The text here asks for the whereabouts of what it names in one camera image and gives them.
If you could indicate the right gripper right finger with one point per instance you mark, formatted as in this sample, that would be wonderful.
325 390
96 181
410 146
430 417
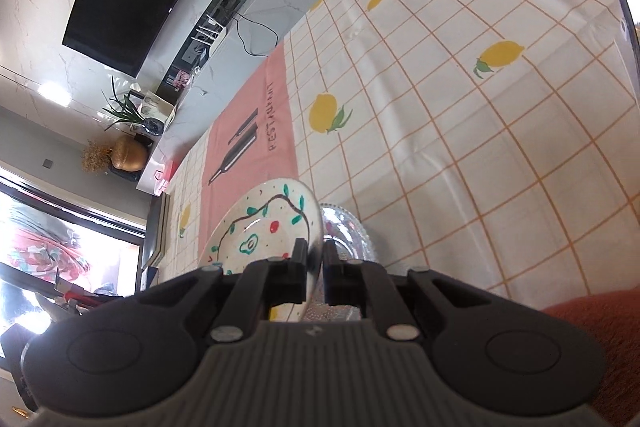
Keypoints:
366 285

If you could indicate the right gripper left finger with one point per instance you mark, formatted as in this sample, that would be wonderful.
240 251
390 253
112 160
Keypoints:
251 295

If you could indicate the white fruity ceramic plate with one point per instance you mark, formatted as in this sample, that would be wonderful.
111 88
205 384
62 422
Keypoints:
265 223

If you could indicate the clear glass patterned plate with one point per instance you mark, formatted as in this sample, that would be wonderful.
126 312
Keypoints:
351 239

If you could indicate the black notebook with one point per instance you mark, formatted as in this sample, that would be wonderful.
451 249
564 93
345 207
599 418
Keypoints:
153 247

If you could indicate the golden brown vase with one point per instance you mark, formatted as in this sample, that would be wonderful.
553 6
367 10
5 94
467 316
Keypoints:
127 154

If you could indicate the green plant in glass vase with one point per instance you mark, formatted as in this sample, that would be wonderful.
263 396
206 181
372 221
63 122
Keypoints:
123 111

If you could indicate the checked lemon tablecloth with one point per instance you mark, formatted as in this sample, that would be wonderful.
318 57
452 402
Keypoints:
496 141

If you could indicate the white wifi router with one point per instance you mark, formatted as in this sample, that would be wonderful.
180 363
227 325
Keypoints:
209 33

